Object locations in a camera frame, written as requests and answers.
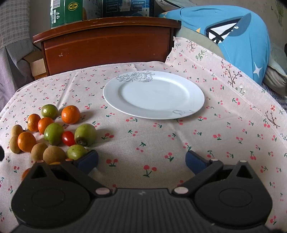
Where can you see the blue checkered bed sheet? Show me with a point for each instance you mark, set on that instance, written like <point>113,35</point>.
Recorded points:
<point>280,98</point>

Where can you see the green jujube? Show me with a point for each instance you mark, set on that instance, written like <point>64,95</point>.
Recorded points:
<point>49,111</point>
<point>85,135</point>
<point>53,134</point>
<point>76,152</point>

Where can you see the grey zippered pillow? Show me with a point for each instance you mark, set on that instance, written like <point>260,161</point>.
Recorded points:
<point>170,4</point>

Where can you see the red cherry tomato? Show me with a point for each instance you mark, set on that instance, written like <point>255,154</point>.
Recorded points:
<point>68,138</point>

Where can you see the brown wooden nightstand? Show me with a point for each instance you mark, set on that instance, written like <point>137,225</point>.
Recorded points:
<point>107,44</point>

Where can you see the lavender grey cloth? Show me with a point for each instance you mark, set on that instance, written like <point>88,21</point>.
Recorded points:
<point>11,74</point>

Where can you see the pale green pillow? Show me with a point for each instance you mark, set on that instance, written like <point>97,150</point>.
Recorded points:
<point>277,71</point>

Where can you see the checkered grey cloth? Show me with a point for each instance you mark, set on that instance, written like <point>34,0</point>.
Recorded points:
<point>13,26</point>

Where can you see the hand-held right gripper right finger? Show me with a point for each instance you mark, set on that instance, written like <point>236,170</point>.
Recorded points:
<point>195,162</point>

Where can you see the white plate with grey print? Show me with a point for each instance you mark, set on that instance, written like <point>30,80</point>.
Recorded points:
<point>154,96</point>

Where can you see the blue printed box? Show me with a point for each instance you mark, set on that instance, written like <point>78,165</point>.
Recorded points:
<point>127,7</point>

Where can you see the green carton box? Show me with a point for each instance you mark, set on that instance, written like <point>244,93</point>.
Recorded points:
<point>67,11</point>

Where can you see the cherry print tablecloth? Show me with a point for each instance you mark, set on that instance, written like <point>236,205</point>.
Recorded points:
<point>157,139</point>

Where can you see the black object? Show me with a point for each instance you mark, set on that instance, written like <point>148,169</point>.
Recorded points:
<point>285,50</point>

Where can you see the blue printed quilt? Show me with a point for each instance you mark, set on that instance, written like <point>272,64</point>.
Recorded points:
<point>246,44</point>

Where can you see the beige printed box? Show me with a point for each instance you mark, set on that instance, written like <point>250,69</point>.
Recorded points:
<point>93,9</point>

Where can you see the grey-green blanket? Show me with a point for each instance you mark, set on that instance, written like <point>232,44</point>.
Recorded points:
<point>197,38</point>

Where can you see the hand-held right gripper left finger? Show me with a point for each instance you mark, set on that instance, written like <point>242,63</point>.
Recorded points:
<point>88,161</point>

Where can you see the brown longan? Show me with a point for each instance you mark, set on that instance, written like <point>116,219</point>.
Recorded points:
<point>52,155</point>
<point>14,145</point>
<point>17,130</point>
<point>38,151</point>

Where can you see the large orange tangerine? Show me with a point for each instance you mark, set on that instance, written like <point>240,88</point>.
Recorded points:
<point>70,114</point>

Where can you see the open cardboard box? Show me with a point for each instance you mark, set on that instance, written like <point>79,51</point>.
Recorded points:
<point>39,67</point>

